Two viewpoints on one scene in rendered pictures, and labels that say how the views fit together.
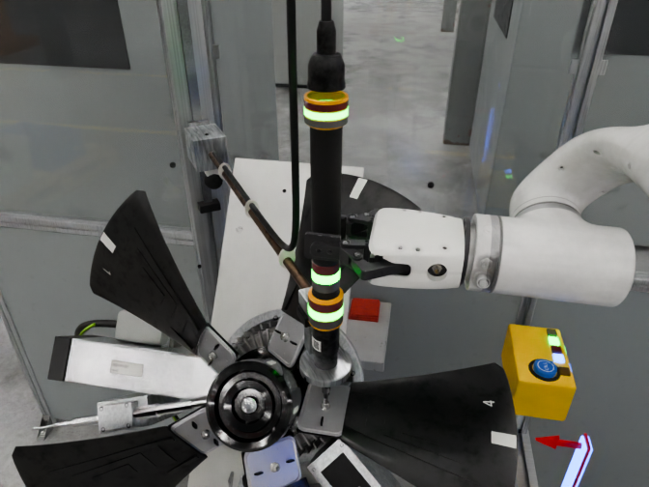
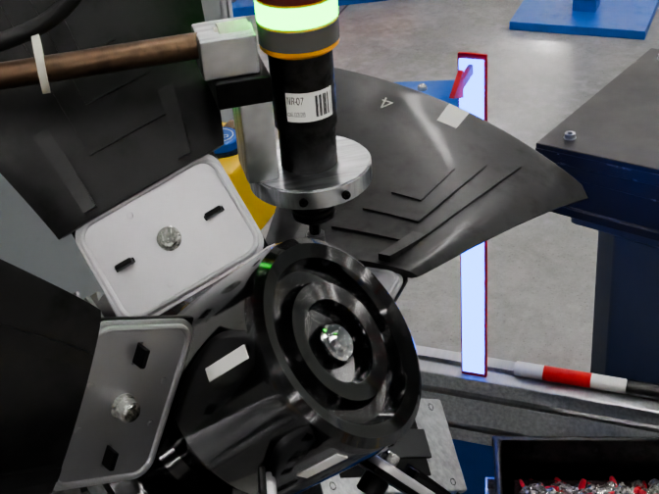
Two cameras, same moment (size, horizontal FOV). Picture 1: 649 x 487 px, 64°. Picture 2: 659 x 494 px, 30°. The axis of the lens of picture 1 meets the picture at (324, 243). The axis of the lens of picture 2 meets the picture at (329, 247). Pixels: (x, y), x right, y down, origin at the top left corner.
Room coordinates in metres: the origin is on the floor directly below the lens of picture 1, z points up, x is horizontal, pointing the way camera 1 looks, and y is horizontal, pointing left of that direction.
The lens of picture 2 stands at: (0.36, 0.60, 1.59)
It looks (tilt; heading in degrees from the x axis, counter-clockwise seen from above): 32 degrees down; 283
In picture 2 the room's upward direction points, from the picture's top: 4 degrees counter-clockwise
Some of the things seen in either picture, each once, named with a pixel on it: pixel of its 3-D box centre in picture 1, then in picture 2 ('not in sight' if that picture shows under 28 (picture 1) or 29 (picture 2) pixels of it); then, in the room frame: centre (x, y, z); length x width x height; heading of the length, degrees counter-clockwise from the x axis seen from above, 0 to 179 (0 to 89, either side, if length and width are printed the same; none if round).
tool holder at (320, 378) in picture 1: (322, 335); (286, 104); (0.52, 0.00, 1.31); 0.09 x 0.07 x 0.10; 25
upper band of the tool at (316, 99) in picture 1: (325, 109); not in sight; (0.51, 0.00, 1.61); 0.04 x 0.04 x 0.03
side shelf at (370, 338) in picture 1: (320, 327); not in sight; (1.07, 0.01, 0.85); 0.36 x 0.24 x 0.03; 80
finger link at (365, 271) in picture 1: (386, 260); not in sight; (0.46, -0.07, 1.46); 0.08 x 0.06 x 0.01; 139
